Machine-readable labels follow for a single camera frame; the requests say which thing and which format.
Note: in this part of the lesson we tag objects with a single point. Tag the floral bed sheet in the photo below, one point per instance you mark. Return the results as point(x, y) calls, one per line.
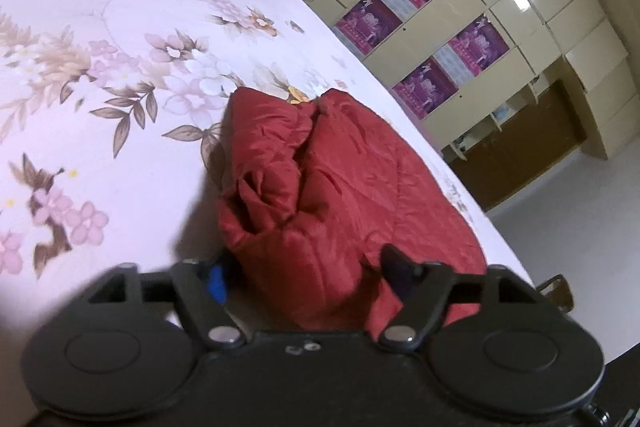
point(125, 7)

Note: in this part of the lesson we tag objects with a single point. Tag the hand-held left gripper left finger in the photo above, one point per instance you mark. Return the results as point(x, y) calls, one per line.
point(216, 282)

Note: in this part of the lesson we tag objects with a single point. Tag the red down jacket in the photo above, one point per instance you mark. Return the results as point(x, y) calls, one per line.
point(345, 187)

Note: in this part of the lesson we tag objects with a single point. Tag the wooden chair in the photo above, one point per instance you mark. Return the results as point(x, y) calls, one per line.
point(559, 292)

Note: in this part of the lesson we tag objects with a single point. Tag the cream open shelf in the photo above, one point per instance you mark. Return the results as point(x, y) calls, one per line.
point(492, 119)

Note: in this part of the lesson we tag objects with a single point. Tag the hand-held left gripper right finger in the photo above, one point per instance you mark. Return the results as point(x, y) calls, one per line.
point(401, 277)

